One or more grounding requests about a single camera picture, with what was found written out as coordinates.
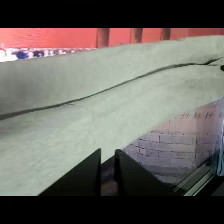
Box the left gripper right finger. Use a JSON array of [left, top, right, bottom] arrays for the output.
[[113, 148, 178, 197]]

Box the silver frame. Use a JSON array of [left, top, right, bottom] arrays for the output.
[[173, 162, 224, 197]]

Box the pale grey garment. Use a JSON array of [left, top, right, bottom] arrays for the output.
[[0, 35, 224, 197]]

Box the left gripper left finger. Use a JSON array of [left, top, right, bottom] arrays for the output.
[[39, 148, 102, 197]]

